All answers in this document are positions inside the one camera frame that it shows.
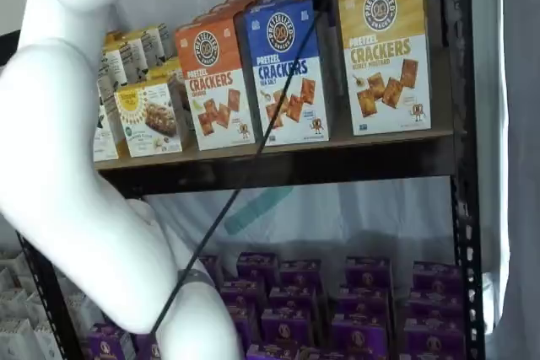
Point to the yellow white pretzel crackers box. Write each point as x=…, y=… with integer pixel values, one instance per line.
x=384, y=82

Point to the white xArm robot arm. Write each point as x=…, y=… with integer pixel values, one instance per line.
x=63, y=124

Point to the brown wooden shelf board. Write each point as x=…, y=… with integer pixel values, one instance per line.
x=295, y=145

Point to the purple Annie's snack box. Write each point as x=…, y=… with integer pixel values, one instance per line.
x=301, y=273
x=109, y=343
x=434, y=339
x=434, y=303
x=211, y=271
x=293, y=297
x=287, y=326
x=363, y=339
x=257, y=267
x=439, y=277
x=242, y=292
x=145, y=347
x=244, y=320
x=316, y=353
x=365, y=303
x=369, y=271
x=270, y=352

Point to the white yellow granola bar box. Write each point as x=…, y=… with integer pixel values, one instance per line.
x=147, y=124
x=164, y=72

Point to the white box black graphic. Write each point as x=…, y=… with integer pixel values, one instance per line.
x=105, y=141
x=168, y=39
x=111, y=69
x=152, y=46
x=133, y=56

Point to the small yellow box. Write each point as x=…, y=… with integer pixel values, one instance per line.
x=113, y=39

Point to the white paper box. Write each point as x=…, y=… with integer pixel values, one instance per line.
x=12, y=304
x=17, y=341
x=86, y=311
x=47, y=345
x=34, y=305

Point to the white teal-striped backdrop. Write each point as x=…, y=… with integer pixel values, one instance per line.
x=295, y=216

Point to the white fabric curtain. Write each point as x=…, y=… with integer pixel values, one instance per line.
x=514, y=124

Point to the black metal shelf frame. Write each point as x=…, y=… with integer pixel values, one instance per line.
x=462, y=208

